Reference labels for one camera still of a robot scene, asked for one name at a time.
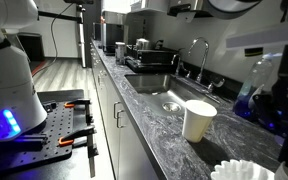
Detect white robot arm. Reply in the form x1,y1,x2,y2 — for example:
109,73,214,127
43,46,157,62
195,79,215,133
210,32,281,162
0,0,288,167

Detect standing white paper cup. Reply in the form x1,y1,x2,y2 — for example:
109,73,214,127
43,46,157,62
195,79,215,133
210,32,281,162
182,100,217,143

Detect blue dish soap bottle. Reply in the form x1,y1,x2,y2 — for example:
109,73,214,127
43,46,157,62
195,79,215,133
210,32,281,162
233,53,282,119

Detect chrome gooseneck faucet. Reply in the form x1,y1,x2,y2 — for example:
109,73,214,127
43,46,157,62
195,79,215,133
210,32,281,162
188,37,225,93

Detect white paper coffee filters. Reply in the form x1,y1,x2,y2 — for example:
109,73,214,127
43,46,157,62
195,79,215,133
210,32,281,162
211,159,274,180

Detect steel kitchen sink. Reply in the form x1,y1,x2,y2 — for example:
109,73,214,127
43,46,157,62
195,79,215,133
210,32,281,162
126,74,220,116

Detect black dish drying rack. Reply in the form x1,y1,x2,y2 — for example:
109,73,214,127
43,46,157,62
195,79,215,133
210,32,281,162
125,45,177,73

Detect silver kettle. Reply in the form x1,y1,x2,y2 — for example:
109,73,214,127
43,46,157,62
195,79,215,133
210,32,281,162
136,38,150,50

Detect white cabinet front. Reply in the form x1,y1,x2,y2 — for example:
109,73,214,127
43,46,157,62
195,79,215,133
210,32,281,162
90,42,158,180

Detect steel canister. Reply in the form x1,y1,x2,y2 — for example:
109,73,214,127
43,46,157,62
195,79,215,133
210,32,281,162
115,42,125,65

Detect black coffee machine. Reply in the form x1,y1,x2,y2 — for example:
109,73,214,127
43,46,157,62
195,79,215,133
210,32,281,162
101,10,126,55

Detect orange black clamp far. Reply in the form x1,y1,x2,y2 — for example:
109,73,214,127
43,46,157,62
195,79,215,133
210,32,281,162
63,98,95,126

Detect orange black clamp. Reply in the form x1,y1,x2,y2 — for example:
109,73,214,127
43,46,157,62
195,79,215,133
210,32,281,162
58,125,98,178
63,98,95,126

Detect orange black clamp near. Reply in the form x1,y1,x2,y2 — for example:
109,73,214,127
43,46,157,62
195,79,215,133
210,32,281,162
58,125,98,178

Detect black perforated mounting board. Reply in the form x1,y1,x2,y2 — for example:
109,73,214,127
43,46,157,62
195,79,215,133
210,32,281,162
0,99,93,175

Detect black trash bin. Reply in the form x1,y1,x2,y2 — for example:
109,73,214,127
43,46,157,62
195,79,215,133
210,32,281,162
18,32,44,61

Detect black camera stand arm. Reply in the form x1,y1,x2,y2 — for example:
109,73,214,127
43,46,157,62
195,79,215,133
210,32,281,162
38,0,95,24

